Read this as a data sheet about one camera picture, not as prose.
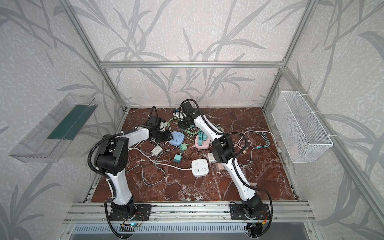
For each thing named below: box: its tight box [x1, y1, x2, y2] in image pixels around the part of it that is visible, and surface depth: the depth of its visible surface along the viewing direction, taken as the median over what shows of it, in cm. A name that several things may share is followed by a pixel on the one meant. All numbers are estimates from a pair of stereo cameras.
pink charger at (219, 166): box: [215, 162, 224, 171], surface depth 89 cm
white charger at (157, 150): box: [151, 145, 163, 157], surface depth 96 cm
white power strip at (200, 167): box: [191, 159, 209, 177], surface depth 88 cm
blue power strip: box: [168, 131, 185, 146], surface depth 101 cm
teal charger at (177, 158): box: [173, 154, 182, 163], surface depth 93 cm
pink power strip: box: [194, 135, 210, 150], surface depth 98 cm
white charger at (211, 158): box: [207, 152, 217, 163], surface depth 92 cm
